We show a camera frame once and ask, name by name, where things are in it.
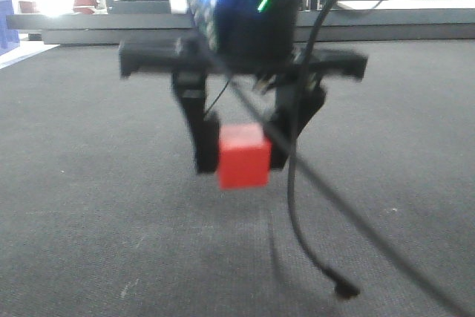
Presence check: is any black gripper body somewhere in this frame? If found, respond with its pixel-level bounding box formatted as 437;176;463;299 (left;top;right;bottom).
118;38;368;81

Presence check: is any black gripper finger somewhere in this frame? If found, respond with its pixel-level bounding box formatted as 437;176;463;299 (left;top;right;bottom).
267;78;327;169
171;71;220;174

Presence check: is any red magnetic cube block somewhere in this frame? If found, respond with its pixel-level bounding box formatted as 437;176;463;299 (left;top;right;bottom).
217;123;272;189

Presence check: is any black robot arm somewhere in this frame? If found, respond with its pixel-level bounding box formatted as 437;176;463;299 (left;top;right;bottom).
119;0;367;174

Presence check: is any red bag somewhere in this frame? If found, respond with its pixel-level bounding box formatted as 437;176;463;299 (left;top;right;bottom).
73;0;99;15

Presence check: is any white background table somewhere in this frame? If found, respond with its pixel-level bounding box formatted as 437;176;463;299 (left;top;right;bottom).
333;0;474;10

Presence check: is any blue plastic crate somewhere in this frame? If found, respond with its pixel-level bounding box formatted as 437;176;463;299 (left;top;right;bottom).
0;0;21;50

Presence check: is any black metal frame rack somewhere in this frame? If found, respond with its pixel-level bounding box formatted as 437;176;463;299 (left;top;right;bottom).
7;0;474;45

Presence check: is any black dangling cable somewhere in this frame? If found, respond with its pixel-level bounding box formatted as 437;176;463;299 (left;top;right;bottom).
202;0;475;317

